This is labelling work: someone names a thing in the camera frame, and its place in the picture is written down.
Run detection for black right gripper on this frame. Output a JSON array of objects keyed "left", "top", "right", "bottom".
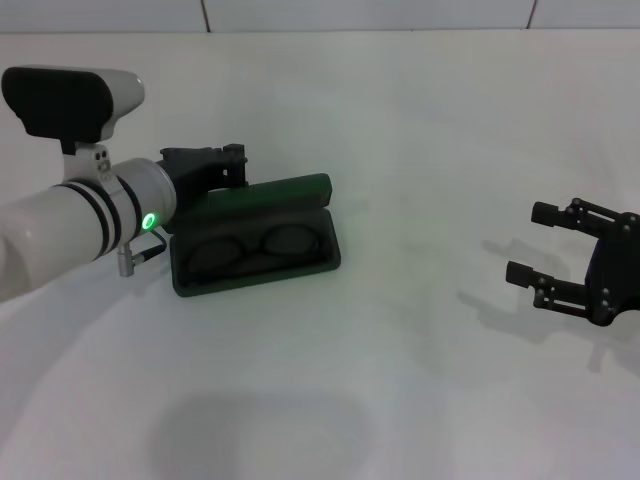
[{"left": 505, "top": 197, "right": 640, "bottom": 329}]

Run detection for green glasses case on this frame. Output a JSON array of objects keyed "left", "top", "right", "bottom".
[{"left": 167, "top": 172, "right": 343, "bottom": 300}]

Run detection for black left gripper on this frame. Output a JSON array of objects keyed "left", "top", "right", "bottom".
[{"left": 158, "top": 142, "right": 251, "bottom": 222}]

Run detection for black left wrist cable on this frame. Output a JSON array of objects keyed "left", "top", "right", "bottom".
[{"left": 117, "top": 232, "right": 167, "bottom": 277}]

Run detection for black glasses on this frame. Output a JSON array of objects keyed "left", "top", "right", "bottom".
[{"left": 189, "top": 224, "right": 321, "bottom": 282}]

